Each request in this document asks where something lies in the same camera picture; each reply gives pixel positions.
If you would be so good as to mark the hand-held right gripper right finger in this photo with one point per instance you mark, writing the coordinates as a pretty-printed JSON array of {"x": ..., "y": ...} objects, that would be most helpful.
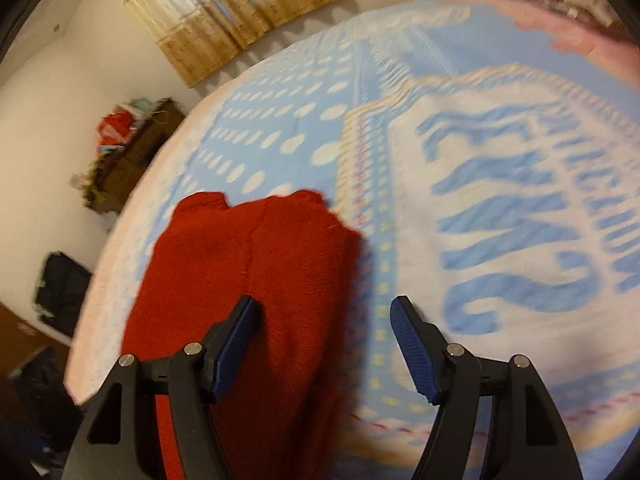
[{"x": 415, "y": 355}]

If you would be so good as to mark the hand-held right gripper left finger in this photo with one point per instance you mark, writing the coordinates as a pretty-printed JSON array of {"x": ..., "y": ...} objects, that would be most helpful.
[{"x": 235, "y": 345}]

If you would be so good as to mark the red knit sweater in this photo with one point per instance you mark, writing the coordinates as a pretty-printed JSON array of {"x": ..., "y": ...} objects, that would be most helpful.
[{"x": 280, "y": 260}]

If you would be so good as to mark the bed with pink-blue sheet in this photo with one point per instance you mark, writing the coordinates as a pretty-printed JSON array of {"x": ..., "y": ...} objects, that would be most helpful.
[{"x": 500, "y": 185}]

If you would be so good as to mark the dark cloth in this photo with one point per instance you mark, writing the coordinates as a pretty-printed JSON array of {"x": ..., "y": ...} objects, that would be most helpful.
[{"x": 42, "y": 405}]

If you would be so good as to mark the brown wooden desk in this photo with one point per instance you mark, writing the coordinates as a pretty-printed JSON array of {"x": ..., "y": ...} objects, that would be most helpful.
[{"x": 140, "y": 155}]

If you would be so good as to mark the red gift bag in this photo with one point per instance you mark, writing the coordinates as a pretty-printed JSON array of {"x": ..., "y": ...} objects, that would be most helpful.
[{"x": 116, "y": 129}]

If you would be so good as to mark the beige patterned curtain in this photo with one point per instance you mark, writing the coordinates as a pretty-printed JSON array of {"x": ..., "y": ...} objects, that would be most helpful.
[{"x": 225, "y": 10}]

